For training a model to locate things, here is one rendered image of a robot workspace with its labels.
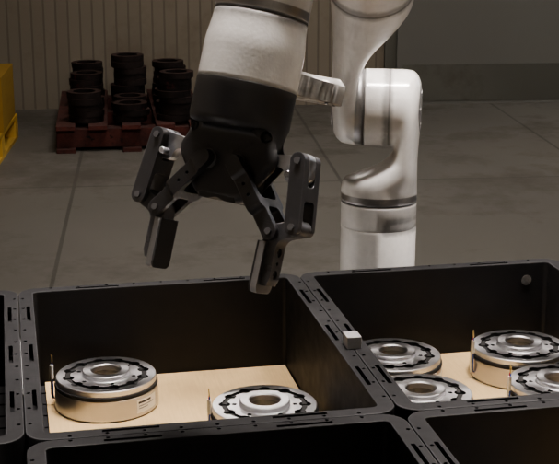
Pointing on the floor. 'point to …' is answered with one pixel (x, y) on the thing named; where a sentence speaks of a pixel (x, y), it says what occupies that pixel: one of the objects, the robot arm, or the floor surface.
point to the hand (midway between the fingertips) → (207, 272)
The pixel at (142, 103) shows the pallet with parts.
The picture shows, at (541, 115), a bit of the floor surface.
